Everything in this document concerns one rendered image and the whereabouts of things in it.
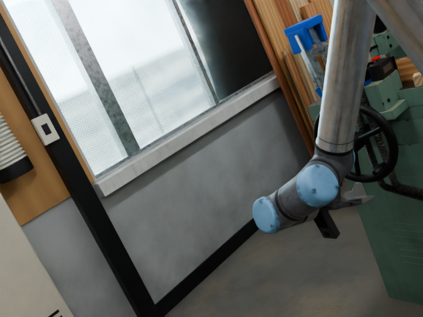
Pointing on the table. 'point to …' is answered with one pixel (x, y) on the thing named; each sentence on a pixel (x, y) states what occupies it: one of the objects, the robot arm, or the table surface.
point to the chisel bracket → (379, 38)
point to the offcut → (418, 79)
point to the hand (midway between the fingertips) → (352, 197)
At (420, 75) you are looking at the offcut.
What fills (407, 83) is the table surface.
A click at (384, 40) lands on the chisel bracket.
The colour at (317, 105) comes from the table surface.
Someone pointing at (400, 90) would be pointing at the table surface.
